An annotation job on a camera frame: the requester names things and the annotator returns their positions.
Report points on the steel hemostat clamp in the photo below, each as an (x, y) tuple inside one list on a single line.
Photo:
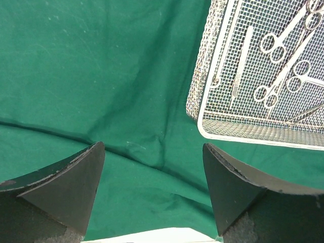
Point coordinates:
[(300, 76)]

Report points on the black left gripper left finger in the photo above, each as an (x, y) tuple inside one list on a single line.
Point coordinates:
[(54, 203)]

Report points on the metal mesh instrument tray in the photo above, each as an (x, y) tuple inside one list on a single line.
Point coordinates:
[(297, 118)]

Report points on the green surgical cloth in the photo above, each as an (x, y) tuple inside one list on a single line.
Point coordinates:
[(74, 73)]

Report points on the steel surgical scissors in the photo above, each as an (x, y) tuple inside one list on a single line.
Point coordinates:
[(314, 12)]

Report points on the steel forceps long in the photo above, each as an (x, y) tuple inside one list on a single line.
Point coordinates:
[(266, 94)]

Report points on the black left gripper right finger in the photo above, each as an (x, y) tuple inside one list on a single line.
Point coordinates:
[(250, 205)]

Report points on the steel scalpel handle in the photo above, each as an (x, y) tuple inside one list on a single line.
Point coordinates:
[(241, 64)]

